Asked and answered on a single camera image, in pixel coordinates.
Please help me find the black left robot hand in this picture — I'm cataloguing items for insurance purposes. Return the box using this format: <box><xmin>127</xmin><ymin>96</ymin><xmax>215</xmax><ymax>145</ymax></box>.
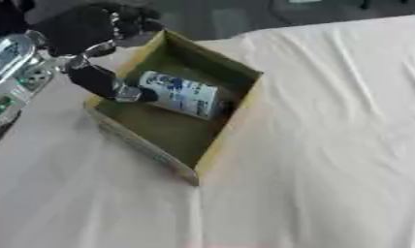
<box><xmin>25</xmin><ymin>2</ymin><xmax>167</xmax><ymax>104</ymax></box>

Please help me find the tan cardboard box green inside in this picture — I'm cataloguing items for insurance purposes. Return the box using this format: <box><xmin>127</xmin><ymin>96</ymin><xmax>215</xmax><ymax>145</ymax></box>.
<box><xmin>81</xmin><ymin>29</ymin><xmax>266</xmax><ymax>187</ymax></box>

